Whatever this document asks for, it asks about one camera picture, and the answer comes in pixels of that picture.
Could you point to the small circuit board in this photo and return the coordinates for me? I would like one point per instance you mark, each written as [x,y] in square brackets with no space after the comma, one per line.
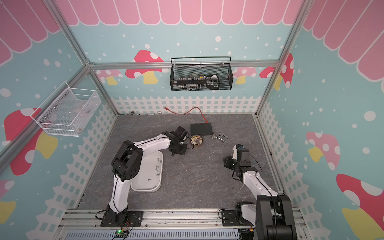
[121,234]

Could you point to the black flat square box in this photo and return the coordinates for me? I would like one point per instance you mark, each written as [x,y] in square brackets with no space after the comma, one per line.
[202,129]

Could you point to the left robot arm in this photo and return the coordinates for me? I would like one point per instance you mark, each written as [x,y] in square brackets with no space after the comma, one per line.
[127,163]

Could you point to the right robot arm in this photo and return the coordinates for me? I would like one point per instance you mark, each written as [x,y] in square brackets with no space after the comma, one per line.
[272,214]

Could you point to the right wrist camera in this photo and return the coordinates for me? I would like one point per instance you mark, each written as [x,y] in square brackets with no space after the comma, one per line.
[240,154]

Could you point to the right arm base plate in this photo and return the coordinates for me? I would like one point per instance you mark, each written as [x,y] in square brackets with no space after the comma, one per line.
[232,218]

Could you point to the white wire mesh basket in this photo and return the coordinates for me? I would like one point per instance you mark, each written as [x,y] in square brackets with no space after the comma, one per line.
[67,111]

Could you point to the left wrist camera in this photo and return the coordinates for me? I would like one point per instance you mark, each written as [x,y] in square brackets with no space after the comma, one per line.
[181,134]

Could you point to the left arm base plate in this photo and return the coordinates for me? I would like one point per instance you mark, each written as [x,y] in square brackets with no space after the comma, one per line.
[126,219]

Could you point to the aluminium front rail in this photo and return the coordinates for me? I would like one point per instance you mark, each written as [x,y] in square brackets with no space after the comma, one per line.
[151,219]

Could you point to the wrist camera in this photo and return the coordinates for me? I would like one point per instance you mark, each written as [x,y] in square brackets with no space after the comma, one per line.
[240,154]
[181,134]

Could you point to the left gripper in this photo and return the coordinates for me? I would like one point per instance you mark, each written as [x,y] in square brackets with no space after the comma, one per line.
[182,152]

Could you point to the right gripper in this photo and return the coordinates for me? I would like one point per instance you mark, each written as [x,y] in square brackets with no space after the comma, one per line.
[227,162]

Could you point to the white plastic storage box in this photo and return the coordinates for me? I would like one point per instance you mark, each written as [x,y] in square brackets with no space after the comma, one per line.
[147,181]

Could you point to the brown tape roll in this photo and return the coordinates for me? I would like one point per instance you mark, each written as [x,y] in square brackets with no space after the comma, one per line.
[197,141]

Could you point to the black terminal strip in basket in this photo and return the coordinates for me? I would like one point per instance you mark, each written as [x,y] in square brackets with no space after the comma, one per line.
[190,84]

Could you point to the black wire mesh basket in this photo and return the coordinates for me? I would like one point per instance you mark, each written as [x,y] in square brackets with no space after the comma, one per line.
[217,71]

